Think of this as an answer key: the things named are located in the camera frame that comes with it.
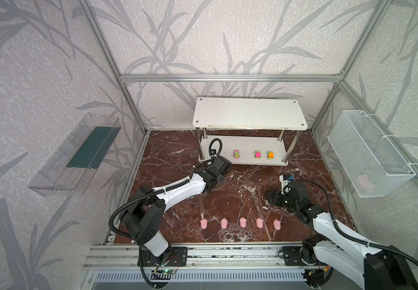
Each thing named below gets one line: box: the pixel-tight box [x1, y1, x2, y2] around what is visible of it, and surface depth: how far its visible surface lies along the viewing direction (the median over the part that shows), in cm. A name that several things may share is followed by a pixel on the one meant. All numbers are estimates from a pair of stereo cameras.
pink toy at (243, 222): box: [239, 216, 248, 228], surface depth 83 cm
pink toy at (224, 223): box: [220, 217, 228, 229], surface depth 83 cm
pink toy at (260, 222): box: [256, 217, 264, 229], surface depth 83 cm
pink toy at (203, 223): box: [199, 218, 208, 229], surface depth 83 cm
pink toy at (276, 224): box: [273, 218, 282, 231], surface depth 83 cm
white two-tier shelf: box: [192, 97, 309, 167], surface depth 88 cm
